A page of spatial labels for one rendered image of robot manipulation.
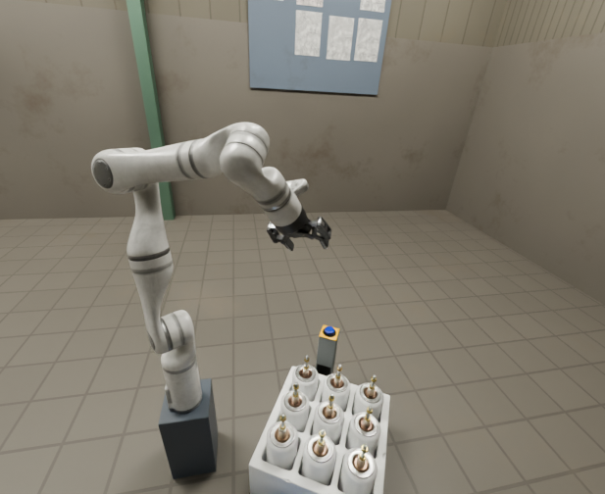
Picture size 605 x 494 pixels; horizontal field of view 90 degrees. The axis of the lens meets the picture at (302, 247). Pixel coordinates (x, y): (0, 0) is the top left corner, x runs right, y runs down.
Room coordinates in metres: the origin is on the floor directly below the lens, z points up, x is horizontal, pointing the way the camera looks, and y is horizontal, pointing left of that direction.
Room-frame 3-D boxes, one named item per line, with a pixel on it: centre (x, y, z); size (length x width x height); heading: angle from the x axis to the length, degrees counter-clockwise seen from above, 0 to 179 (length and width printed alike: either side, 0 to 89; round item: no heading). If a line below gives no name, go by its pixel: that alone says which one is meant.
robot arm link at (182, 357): (0.61, 0.33, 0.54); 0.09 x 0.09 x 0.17; 41
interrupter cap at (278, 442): (0.54, 0.02, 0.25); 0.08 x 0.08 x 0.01
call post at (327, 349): (0.92, -0.13, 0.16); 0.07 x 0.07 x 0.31; 74
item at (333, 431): (0.62, -0.12, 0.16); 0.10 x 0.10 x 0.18
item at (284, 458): (0.54, 0.02, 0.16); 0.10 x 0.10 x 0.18
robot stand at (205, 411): (0.61, 0.33, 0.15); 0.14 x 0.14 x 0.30; 13
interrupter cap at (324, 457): (0.51, -0.09, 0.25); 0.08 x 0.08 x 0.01
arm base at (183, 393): (0.61, 0.33, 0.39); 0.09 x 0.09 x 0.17; 13
